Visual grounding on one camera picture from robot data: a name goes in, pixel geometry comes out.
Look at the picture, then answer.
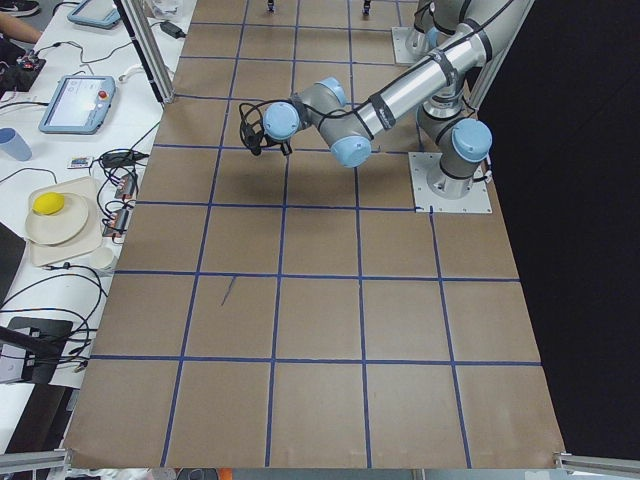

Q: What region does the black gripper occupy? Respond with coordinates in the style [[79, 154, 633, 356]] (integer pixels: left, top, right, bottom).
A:
[[241, 121, 292, 156]]

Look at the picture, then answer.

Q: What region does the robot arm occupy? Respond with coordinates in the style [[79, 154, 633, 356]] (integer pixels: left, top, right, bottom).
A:
[[406, 0, 470, 56], [239, 1, 531, 200]]

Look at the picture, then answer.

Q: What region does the black power adapter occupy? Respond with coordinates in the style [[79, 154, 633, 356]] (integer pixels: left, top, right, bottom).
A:
[[159, 20, 186, 39]]

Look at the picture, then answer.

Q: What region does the blue teach pendant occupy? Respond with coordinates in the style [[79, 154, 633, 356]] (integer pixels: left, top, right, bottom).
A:
[[67, 0, 120, 30], [39, 75, 116, 135]]

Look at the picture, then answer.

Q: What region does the white paper cup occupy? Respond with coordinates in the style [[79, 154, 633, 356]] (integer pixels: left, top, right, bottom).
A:
[[89, 247, 118, 274]]

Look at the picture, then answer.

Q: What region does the beige square tray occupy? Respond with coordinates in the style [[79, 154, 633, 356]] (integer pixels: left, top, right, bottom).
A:
[[25, 176, 102, 267]]

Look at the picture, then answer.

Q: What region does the yellow sponge ball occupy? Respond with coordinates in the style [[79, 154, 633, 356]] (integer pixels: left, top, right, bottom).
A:
[[31, 192, 65, 216]]

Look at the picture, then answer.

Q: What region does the beige round plate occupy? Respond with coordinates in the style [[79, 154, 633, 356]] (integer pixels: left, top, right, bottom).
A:
[[25, 193, 89, 245]]

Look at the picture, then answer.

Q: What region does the light blue cup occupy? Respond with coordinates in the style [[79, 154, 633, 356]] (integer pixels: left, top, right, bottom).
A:
[[0, 127, 32, 161]]

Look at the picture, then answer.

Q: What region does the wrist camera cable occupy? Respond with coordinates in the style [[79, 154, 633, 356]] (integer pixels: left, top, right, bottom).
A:
[[237, 101, 274, 151]]

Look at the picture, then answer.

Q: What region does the aluminium frame post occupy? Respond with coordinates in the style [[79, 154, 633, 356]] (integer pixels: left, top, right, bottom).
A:
[[114, 0, 175, 104]]

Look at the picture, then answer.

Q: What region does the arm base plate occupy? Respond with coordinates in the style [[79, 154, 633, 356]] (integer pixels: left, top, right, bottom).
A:
[[408, 152, 492, 214], [391, 27, 428, 66]]

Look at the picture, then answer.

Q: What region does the black camera stand base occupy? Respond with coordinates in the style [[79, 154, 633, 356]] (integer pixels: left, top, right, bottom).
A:
[[1, 316, 73, 385]]

